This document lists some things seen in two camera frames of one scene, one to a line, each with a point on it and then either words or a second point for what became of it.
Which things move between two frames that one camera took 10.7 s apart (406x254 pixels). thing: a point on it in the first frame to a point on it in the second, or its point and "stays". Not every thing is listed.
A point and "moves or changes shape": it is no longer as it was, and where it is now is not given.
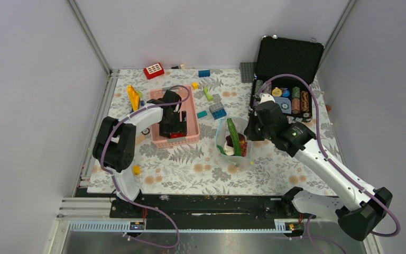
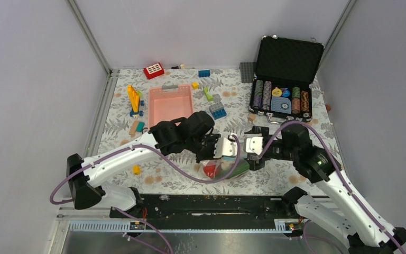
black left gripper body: x=174 y=125 to x=204 y=147
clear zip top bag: x=234 y=152 moves or changes shape
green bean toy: x=236 y=139 to x=240 y=166
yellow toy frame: x=134 y=97 stays
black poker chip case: x=285 y=70 stays
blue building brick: x=219 y=114 stays
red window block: x=154 y=71 stays
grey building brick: x=217 y=106 stays
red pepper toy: x=177 y=135 moves or changes shape
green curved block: x=209 y=97 stays
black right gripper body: x=256 y=131 to x=276 y=149
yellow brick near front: x=137 y=170 stays
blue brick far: x=204 y=73 stays
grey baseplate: x=247 y=71 stays
